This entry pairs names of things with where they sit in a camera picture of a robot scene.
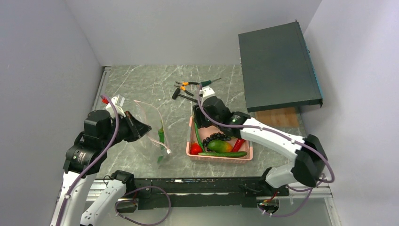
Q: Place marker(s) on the green cucumber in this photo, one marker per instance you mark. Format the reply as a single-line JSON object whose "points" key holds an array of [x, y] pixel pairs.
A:
{"points": [[227, 154]]}

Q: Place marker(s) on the clear zip top bag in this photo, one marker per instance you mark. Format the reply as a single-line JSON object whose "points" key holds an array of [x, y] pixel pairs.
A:
{"points": [[153, 117]]}

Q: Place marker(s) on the wooden board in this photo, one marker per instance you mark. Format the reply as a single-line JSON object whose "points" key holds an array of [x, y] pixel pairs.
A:
{"points": [[283, 117]]}

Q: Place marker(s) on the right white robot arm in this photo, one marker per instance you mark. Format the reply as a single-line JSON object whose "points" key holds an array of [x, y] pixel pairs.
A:
{"points": [[306, 155]]}

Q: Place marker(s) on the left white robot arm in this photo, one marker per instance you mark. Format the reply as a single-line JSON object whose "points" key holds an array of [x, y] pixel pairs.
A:
{"points": [[102, 130]]}

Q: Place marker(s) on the black hammer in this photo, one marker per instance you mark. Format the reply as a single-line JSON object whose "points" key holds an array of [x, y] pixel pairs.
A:
{"points": [[177, 93]]}

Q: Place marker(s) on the red tomato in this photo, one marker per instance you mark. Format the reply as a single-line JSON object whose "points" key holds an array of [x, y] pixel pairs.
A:
{"points": [[195, 149]]}

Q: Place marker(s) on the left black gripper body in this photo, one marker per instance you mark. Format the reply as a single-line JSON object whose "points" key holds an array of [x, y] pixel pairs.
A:
{"points": [[127, 130]]}

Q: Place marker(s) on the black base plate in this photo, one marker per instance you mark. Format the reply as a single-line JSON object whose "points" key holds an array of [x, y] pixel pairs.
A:
{"points": [[204, 192]]}

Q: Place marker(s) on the red chili pepper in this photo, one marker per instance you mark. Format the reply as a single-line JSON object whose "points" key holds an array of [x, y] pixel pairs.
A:
{"points": [[238, 144]]}

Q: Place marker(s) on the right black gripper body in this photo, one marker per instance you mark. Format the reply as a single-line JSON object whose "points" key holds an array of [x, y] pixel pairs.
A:
{"points": [[202, 122]]}

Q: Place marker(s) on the green red mango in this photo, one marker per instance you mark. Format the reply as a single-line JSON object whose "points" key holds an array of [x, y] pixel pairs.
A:
{"points": [[219, 146]]}

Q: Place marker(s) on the green chili pepper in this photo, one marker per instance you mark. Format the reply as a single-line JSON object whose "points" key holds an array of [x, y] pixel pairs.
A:
{"points": [[162, 141]]}

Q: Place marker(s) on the orange handled pliers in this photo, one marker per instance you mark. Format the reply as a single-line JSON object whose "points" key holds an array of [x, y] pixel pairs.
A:
{"points": [[182, 86]]}

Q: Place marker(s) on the dark green metal box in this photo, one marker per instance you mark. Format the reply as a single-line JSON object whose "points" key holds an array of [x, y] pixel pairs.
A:
{"points": [[277, 69]]}

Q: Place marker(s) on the green handled screwdriver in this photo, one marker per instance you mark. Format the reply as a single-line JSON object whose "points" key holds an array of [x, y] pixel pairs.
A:
{"points": [[208, 82]]}

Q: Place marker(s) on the dark grape bunch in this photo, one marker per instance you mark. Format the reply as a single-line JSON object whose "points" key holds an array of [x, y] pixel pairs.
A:
{"points": [[215, 136]]}

